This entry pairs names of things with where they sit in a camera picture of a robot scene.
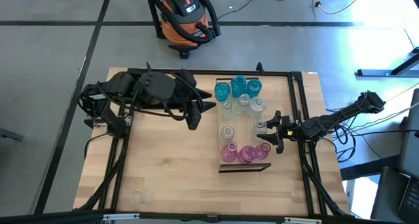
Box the black keyboard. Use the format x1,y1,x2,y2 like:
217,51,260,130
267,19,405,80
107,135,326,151
397,177,419,220

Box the black table frame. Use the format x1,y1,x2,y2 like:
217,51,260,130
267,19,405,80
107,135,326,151
73,62,350,224

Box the yellow floor cable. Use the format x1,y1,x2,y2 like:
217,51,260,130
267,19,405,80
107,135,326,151
301,0,370,16

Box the pink flared-mouth glass vase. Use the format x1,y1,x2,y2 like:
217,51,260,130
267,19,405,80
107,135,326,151
220,141,239,164

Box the orange shop vacuum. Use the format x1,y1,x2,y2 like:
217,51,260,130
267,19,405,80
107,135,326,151
153,0,223,60

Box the clear swirl glass vase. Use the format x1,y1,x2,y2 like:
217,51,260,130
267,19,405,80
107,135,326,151
249,96,268,119

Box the clear ribbed glass vase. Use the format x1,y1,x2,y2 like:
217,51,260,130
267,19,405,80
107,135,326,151
219,101,235,120

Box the teal round glass vase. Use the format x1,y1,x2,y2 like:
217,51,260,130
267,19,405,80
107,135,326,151
246,79,263,99

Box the clear flared glass vase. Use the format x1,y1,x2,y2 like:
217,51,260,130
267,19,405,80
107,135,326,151
130,189,153,204

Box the clear diamond-pattern jar vase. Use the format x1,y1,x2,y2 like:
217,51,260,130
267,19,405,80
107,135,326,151
219,124,236,146

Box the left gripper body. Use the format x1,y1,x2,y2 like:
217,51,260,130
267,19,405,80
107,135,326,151
176,69,203,132

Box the round pink swirl vase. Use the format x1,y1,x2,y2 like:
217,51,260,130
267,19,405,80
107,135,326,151
255,141,272,160

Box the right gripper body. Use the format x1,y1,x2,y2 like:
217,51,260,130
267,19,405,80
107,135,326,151
275,114,296,155

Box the clear diamond-cut wide vase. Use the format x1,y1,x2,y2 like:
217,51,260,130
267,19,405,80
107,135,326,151
253,119,268,136

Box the clear narrow-neck glass vase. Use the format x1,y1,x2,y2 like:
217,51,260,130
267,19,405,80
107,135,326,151
236,93,252,116

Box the teal square glass vase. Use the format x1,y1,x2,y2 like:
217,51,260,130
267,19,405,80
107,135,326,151
230,75,248,98

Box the wooden shelf black frame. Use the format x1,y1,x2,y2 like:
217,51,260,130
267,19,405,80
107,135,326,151
215,76,272,174

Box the silver aluminium extrusion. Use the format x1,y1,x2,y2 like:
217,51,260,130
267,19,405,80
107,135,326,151
103,213,141,222
283,217,323,224

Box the tall pink glass vase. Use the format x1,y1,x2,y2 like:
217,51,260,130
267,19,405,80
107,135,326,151
238,145,258,165

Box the grey desk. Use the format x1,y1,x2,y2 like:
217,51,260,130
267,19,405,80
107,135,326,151
369,88,419,224

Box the small teal bottle vase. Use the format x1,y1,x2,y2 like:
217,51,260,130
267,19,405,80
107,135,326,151
214,82,231,103

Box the black cable bundle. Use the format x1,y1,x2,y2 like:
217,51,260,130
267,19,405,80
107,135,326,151
325,83,419,163

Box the black floor cable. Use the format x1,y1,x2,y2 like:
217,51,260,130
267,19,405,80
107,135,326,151
217,0,285,21

